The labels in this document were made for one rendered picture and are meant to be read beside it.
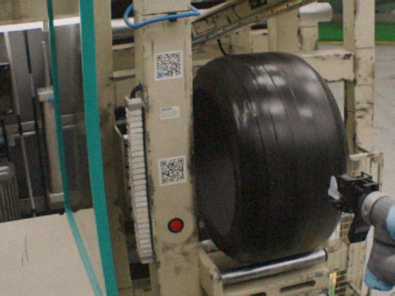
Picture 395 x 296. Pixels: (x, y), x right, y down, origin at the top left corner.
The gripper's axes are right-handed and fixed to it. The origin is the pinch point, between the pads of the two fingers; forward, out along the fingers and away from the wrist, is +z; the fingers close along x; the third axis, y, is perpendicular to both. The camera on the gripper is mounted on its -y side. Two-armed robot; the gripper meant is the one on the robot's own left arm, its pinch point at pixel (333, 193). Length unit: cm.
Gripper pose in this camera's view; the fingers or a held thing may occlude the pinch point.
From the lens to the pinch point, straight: 172.3
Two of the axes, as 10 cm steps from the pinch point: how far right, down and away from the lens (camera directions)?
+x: -9.4, 1.5, -3.1
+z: -3.4, -2.4, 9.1
